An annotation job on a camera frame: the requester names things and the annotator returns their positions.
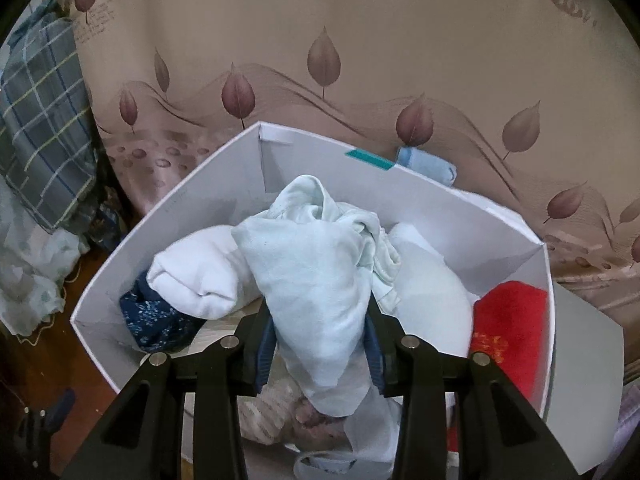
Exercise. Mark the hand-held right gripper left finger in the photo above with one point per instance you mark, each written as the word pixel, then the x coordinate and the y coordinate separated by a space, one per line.
pixel 265 345

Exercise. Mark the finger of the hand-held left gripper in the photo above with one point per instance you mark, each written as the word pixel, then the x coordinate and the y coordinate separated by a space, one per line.
pixel 64 402

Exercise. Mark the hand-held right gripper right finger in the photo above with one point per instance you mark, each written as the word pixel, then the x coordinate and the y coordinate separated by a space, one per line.
pixel 376 355

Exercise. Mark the pale mint underwear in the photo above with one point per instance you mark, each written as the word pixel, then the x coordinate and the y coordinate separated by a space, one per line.
pixel 310 290

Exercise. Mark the navy floral underwear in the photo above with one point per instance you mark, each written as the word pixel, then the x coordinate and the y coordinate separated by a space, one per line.
pixel 155 320

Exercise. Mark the red underwear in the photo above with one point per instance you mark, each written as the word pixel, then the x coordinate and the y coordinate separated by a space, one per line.
pixel 510 320

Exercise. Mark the white shoe box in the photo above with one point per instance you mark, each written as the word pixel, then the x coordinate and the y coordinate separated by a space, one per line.
pixel 210 180

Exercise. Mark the beige patterned underwear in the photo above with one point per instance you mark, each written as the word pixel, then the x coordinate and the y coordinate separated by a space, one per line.
pixel 275 412

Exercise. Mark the pale blue white underwear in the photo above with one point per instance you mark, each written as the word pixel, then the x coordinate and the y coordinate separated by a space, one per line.
pixel 370 440

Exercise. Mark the pale printed cloth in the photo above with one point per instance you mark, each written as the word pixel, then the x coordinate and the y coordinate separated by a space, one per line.
pixel 30 280

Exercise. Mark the blue snack bag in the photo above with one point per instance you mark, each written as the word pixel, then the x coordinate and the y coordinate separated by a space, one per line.
pixel 107 220

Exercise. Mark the light blue folded cloth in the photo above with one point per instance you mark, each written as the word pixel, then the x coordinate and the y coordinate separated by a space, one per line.
pixel 425 164

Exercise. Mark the grey box with black slots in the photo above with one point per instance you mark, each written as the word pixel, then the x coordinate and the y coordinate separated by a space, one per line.
pixel 585 350

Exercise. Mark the grey plaid cloth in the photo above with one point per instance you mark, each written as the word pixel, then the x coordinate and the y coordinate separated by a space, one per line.
pixel 45 135

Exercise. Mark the leaf-print bed sheet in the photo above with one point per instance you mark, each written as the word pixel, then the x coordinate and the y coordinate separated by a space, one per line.
pixel 350 60

